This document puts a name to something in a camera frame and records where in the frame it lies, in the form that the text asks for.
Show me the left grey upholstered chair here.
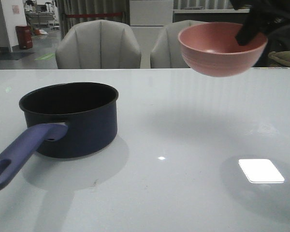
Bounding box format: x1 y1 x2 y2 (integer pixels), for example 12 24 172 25
55 20 142 69

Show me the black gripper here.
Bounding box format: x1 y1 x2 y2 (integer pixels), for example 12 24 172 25
231 0 290 46

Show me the right grey upholstered chair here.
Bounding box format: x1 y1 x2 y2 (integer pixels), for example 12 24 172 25
150 20 203 69

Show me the pink plastic bowl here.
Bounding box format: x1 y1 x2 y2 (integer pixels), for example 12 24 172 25
178 22 268 77

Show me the grey upholstered chair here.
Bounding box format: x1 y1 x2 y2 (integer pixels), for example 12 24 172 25
150 20 203 69
55 20 142 69

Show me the dark blue saucepan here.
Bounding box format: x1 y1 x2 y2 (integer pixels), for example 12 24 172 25
0 82 118 190

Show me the red trash bin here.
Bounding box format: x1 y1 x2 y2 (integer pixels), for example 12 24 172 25
15 25 33 49

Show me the dark grey counter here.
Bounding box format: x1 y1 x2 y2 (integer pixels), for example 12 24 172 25
173 9 249 23

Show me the white cabinet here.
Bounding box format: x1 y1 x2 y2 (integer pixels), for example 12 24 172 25
129 0 174 69

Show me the beige cushion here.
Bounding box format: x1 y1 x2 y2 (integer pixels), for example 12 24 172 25
268 51 290 68

